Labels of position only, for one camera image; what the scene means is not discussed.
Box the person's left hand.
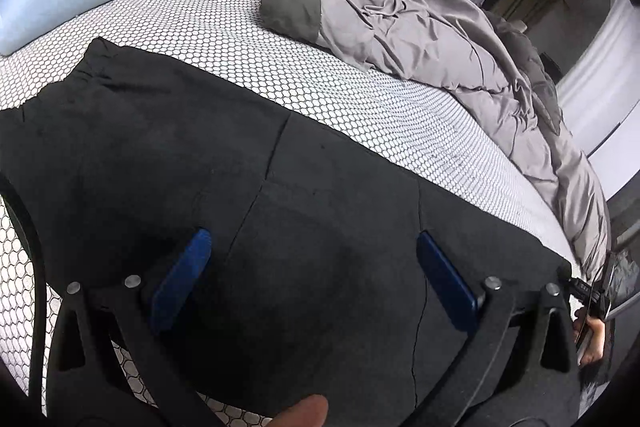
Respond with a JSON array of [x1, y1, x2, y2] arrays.
[[269, 394, 330, 427]]

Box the grey comforter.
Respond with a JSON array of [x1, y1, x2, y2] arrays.
[[140, 0, 613, 283]]

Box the person's right hand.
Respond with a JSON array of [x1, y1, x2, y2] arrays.
[[572, 314, 610, 367]]

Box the black pants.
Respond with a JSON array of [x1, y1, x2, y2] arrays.
[[0, 38, 583, 427]]

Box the bed with honeycomb sheet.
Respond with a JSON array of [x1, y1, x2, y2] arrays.
[[0, 0, 581, 427]]

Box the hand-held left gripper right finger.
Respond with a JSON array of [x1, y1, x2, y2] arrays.
[[416, 230, 582, 427]]

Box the white curtain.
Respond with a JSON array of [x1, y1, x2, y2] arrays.
[[554, 0, 640, 160]]

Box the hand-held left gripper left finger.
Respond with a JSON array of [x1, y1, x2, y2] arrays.
[[47, 228, 223, 427]]

